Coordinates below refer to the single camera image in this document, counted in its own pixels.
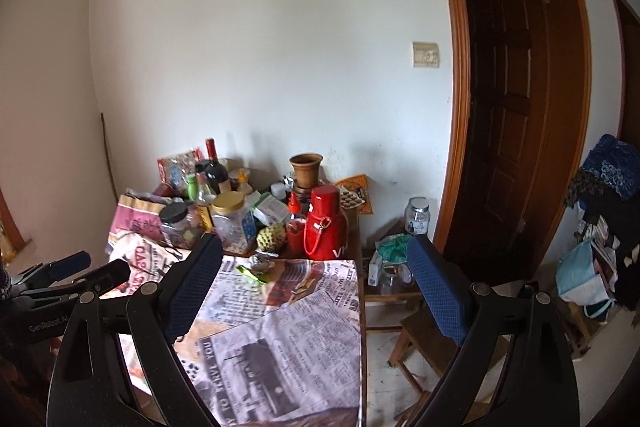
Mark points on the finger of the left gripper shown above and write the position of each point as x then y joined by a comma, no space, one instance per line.
43,275

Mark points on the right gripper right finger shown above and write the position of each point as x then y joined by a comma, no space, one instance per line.
444,288

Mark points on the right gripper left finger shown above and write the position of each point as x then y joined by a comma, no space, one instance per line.
186,285

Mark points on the aluminium foil ball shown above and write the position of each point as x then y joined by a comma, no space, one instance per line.
260,263

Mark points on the green yellow snack wrapper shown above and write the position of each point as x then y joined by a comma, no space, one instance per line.
257,278

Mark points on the small wooden stool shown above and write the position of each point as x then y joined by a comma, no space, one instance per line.
420,332

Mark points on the black lid plastic jar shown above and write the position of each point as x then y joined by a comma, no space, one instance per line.
180,227

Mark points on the teal plastic bag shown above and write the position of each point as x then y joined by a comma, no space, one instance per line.
392,249

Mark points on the yellow lid plastic jar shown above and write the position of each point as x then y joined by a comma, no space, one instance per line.
233,223

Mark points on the pink paper bag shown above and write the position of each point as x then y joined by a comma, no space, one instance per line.
138,216

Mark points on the clear glass jar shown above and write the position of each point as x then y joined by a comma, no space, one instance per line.
417,216

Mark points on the clear yellow label bottle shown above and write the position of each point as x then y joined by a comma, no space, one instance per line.
204,199

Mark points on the green custard apple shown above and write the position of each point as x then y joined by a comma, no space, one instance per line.
271,239

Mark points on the newspaper print tablecloth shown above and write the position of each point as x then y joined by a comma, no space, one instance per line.
288,353

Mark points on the green plastic bottle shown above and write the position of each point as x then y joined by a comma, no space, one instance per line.
192,186

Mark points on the white green paper box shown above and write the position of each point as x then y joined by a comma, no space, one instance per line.
270,211

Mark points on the red snack bag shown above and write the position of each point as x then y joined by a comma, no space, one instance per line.
175,169

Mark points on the red capped wine bottle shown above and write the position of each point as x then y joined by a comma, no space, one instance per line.
217,174

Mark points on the light blue plastic bag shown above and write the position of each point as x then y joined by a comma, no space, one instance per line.
586,276

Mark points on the red spray bottle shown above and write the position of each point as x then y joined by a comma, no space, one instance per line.
295,227

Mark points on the red thermos jug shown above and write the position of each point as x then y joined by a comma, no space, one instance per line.
326,229

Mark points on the clay flower pot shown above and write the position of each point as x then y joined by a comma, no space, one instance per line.
306,168

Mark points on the dark blue patterned cloth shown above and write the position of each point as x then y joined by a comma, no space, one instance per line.
612,165

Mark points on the brown wooden door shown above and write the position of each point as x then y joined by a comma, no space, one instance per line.
522,82

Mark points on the beige wall switch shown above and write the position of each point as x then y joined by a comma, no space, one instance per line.
425,54

